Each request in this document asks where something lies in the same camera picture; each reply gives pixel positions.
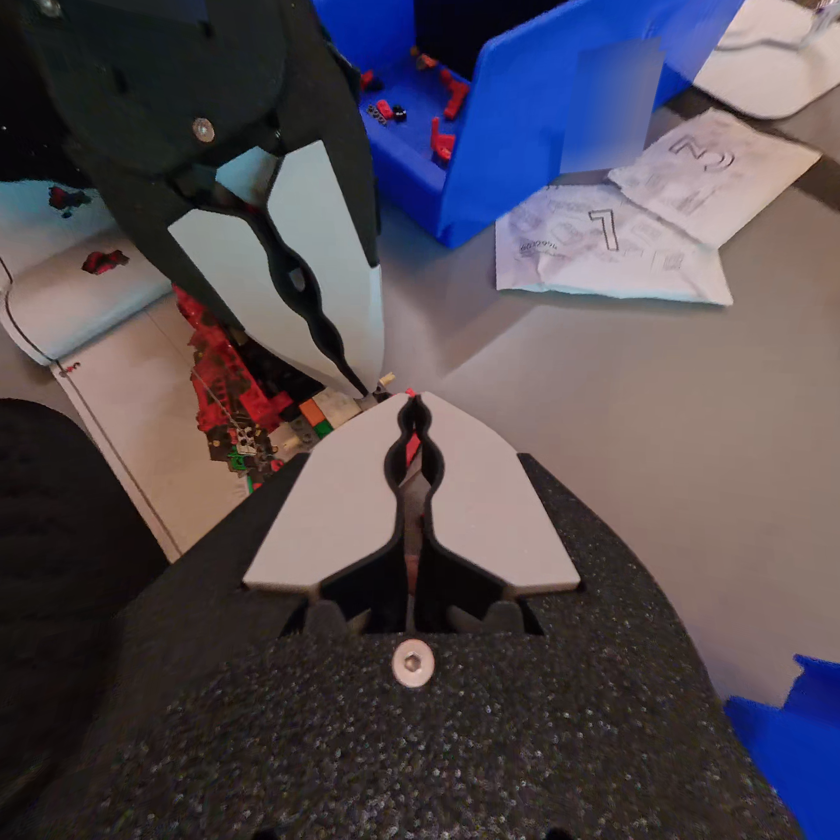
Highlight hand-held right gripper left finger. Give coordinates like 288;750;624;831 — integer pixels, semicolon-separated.
241;392;417;624

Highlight blue plastic bin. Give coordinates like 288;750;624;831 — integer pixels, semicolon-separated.
314;0;746;249
724;653;840;840

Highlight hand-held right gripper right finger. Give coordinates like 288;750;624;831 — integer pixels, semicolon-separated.
416;391;583;624

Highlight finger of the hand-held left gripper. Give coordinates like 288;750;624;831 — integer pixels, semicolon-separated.
167;206;368;399
266;139;385;398

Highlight red toy brick car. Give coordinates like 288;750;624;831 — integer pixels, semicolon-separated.
243;335;424;490

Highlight loose red brick pieces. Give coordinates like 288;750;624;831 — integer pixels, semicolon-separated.
360;49;472;161

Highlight white rounded pad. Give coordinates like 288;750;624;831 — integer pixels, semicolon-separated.
692;0;840;120

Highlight black dimpled cushion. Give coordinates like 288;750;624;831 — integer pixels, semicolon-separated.
0;397;172;808

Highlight white printed paper bag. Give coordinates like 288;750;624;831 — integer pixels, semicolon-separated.
495;184;735;307
607;108;823;249

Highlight white instruction booklet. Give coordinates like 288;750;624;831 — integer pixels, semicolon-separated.
0;177;375;565

